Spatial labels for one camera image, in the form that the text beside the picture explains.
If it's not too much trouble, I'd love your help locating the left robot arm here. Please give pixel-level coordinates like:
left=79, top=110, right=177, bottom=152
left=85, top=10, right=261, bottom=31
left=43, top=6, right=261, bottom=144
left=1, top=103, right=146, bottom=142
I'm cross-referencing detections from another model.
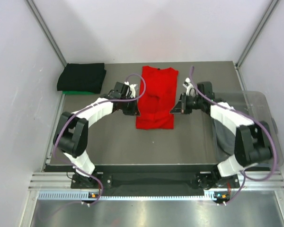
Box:
left=53, top=81, right=140, bottom=188

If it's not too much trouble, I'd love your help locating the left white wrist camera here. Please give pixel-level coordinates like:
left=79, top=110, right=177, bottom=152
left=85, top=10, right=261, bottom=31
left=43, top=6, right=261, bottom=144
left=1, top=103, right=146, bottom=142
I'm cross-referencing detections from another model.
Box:
left=124, top=81, right=138, bottom=99

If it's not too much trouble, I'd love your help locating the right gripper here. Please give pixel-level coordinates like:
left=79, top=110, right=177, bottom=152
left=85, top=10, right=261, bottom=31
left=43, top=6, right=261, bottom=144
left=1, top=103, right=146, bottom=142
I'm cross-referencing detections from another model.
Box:
left=170, top=93, right=204, bottom=114

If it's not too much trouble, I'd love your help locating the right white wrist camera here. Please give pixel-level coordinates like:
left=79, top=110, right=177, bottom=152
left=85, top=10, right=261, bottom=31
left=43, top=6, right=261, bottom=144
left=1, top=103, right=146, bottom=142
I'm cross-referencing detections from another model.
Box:
left=183, top=78, right=196, bottom=97

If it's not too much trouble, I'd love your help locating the corner aluminium post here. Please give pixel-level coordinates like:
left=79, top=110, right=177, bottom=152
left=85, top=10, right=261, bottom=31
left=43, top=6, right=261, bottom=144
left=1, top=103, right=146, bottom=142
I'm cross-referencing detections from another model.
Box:
left=24, top=0, right=67, bottom=67
left=235, top=0, right=281, bottom=70

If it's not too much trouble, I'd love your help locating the grey t shirt in bin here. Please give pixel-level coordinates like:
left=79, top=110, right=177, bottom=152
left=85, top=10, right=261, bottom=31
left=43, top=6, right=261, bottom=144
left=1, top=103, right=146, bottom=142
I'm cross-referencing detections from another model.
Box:
left=213, top=120, right=235, bottom=156

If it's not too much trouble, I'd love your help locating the grey slotted cable duct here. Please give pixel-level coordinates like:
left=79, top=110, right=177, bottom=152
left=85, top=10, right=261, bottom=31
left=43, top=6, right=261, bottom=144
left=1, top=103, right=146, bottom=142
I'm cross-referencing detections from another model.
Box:
left=38, top=191, right=217, bottom=201

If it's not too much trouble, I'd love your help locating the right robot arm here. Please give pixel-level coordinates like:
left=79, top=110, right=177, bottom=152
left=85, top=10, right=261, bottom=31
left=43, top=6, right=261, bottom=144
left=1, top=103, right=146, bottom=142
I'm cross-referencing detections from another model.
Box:
left=171, top=78, right=277, bottom=187

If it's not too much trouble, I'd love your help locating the aluminium frame rail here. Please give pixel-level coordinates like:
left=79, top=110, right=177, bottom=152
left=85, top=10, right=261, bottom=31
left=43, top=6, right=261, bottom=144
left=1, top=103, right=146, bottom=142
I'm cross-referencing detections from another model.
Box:
left=28, top=171, right=284, bottom=191

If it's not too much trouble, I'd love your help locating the folded green t shirt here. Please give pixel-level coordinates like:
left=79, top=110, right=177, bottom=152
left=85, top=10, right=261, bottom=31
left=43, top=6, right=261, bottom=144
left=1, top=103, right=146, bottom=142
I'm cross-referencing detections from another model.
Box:
left=62, top=91, right=95, bottom=95

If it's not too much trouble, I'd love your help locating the folded black t shirt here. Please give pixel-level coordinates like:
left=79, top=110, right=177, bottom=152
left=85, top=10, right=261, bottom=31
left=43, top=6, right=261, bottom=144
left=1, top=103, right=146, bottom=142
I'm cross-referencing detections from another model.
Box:
left=56, top=63, right=107, bottom=94

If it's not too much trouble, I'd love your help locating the right corner aluminium post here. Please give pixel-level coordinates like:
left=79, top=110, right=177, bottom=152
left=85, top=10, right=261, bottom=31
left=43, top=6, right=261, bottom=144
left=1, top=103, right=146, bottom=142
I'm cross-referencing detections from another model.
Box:
left=235, top=0, right=281, bottom=70

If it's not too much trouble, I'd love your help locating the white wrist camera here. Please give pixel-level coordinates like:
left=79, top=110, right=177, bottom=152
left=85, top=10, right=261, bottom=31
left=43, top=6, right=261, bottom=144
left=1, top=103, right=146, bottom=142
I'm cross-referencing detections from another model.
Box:
left=183, top=78, right=196, bottom=97
left=124, top=81, right=138, bottom=99

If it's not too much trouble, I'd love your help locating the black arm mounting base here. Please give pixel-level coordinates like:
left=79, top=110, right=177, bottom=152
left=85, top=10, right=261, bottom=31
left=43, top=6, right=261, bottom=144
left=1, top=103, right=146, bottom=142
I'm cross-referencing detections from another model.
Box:
left=71, top=164, right=241, bottom=197

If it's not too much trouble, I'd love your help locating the clear plastic bin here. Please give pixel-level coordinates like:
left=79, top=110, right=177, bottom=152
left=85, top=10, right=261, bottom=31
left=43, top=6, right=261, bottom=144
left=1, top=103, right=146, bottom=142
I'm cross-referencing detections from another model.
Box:
left=212, top=91, right=284, bottom=167

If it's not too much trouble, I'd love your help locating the red t shirt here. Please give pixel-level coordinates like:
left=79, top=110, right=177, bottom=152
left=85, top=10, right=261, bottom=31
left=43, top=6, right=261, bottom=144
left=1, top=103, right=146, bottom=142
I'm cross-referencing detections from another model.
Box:
left=136, top=66, right=179, bottom=130

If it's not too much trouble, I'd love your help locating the left corner aluminium post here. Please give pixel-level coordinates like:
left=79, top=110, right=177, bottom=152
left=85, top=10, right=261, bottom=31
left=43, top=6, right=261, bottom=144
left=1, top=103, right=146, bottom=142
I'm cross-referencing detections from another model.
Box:
left=24, top=0, right=67, bottom=67

